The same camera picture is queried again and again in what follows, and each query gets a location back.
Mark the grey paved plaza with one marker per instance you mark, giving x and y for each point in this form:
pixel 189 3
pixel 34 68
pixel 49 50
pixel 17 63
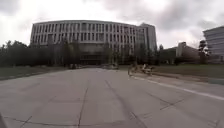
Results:
pixel 100 100

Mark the tree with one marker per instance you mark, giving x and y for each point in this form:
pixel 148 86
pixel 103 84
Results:
pixel 203 50

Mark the low grey building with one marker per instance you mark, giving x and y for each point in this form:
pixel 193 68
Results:
pixel 185 51

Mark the grey building with horizontal bands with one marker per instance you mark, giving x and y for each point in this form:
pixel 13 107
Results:
pixel 215 41

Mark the row of dark trees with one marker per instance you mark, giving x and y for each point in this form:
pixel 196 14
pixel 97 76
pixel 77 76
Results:
pixel 20 53
pixel 143 56

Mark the white painted line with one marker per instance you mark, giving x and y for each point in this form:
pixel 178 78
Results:
pixel 186 90

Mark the grass strip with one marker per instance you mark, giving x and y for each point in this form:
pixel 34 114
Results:
pixel 20 71
pixel 186 70

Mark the large curved grey building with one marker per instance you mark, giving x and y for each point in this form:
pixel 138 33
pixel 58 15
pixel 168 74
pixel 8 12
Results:
pixel 83 33

